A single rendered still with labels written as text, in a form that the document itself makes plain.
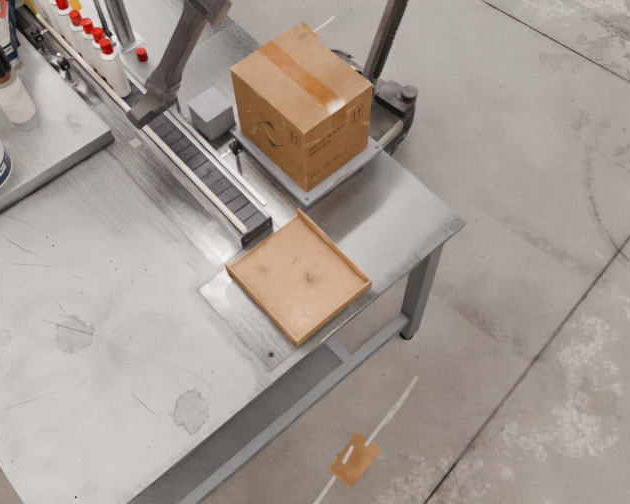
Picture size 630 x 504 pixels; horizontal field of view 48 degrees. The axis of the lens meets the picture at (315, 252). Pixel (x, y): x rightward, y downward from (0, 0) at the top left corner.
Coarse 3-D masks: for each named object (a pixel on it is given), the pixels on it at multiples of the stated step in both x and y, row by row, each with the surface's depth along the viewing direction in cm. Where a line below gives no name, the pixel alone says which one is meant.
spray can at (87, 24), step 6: (84, 18) 202; (90, 18) 202; (84, 24) 200; (90, 24) 201; (84, 30) 202; (90, 30) 202; (84, 36) 204; (90, 36) 204; (90, 42) 205; (90, 48) 207; (90, 54) 210; (96, 60) 211; (96, 66) 214; (102, 72) 216
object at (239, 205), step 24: (96, 72) 219; (168, 120) 209; (168, 144) 205; (192, 144) 205; (192, 168) 201; (216, 168) 201; (216, 192) 197; (240, 192) 197; (240, 216) 193; (264, 216) 193
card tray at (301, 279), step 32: (288, 224) 197; (256, 256) 192; (288, 256) 192; (320, 256) 192; (256, 288) 187; (288, 288) 187; (320, 288) 187; (352, 288) 187; (288, 320) 183; (320, 320) 183
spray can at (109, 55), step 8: (104, 40) 197; (104, 48) 197; (112, 48) 199; (104, 56) 200; (112, 56) 200; (104, 64) 202; (112, 64) 201; (120, 64) 204; (112, 72) 204; (120, 72) 205; (112, 80) 207; (120, 80) 208; (120, 88) 210; (128, 88) 212; (120, 96) 213
